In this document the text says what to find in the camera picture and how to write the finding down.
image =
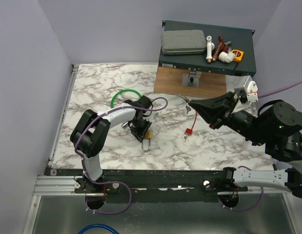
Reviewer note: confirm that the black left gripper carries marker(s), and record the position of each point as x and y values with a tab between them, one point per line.
139	134

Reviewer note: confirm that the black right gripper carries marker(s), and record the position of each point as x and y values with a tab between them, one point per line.
211	108

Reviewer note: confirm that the brass padlock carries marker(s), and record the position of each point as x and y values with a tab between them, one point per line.
146	142

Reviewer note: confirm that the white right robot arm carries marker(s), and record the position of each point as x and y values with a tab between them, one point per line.
278	128

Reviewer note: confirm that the white elbow pipe fitting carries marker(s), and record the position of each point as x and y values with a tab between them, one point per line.
226	57

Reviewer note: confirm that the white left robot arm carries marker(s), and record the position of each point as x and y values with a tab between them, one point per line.
90	133

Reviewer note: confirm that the wooden board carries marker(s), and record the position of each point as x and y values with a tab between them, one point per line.
169	81

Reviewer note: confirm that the yellow tape measure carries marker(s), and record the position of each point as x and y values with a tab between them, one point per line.
238	55

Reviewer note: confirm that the brown pipe fitting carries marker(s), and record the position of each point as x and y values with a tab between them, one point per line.
220	47

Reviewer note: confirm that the white pipe fitting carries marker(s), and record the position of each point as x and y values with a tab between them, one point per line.
209	48

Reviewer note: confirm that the dark grey pipe fitting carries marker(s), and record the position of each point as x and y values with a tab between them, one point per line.
227	46

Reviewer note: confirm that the grey plastic case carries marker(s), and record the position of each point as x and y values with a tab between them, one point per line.
183	42

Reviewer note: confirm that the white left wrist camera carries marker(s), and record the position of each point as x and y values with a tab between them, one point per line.
151	117

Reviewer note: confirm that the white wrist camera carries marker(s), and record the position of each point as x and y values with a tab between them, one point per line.
247	93
151	117

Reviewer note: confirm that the grey metal bracket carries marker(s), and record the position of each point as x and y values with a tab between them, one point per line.
191	79

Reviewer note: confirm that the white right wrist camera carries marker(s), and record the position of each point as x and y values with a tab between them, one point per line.
247	93

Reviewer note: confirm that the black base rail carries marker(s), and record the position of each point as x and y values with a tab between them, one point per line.
146	186

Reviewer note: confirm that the dark teal network switch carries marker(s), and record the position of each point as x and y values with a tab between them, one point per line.
241	39

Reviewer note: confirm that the aluminium side rail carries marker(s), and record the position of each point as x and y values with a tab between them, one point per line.
75	68

